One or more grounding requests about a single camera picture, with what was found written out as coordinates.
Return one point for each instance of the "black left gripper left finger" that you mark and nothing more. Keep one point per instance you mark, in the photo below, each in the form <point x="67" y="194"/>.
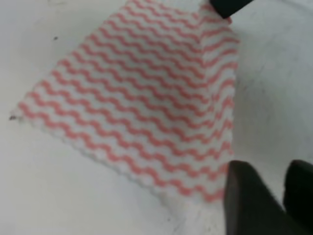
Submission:
<point x="249" y="207"/>

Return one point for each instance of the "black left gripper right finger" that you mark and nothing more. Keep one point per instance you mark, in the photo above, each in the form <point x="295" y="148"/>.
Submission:
<point x="298" y="195"/>

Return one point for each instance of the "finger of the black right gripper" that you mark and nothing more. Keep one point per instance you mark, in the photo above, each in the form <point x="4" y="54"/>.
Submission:
<point x="226" y="8"/>

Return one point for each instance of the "pink white wavy towel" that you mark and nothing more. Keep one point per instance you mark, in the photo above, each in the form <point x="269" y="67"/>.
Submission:
<point x="150" y="94"/>

